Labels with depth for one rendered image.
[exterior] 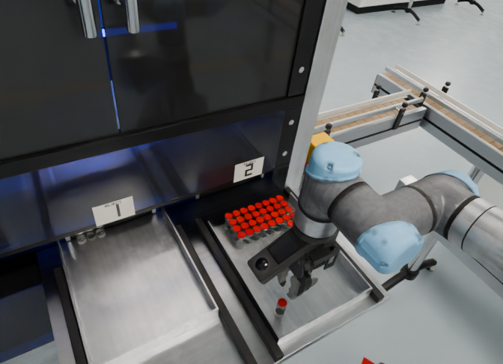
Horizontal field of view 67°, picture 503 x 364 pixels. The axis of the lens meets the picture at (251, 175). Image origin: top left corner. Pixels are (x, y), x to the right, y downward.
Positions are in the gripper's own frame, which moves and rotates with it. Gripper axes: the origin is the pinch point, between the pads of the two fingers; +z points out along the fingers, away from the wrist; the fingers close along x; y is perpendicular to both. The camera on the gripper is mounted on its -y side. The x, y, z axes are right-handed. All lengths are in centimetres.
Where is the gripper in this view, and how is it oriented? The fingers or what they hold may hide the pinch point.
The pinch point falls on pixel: (284, 289)
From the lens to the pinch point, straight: 80.7
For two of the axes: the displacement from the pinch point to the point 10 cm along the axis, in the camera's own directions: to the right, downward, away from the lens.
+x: -5.0, -6.3, 6.0
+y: 8.6, -2.7, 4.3
